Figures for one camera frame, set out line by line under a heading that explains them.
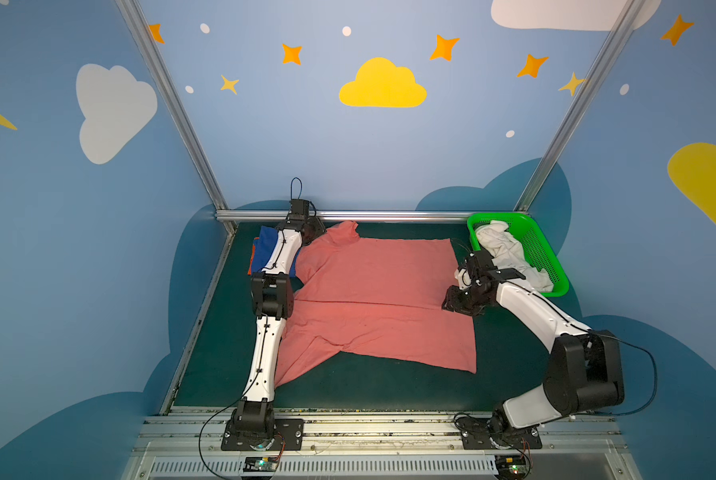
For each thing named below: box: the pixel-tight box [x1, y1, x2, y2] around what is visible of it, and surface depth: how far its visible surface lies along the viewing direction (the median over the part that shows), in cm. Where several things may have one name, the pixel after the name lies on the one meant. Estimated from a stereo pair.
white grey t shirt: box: [475, 220, 554, 293], surface depth 112 cm
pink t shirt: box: [275, 221, 477, 389], surface depth 98 cm
